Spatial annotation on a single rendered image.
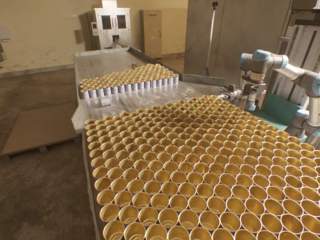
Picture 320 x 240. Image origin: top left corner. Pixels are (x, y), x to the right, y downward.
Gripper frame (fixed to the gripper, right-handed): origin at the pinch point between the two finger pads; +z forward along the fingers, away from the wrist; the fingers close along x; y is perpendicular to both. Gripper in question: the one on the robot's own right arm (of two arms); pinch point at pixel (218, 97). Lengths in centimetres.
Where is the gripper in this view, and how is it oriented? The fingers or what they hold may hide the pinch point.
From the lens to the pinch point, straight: 158.9
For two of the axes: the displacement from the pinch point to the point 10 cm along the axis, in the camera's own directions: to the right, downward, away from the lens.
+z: -8.7, 2.6, -4.1
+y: 0.1, 8.6, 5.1
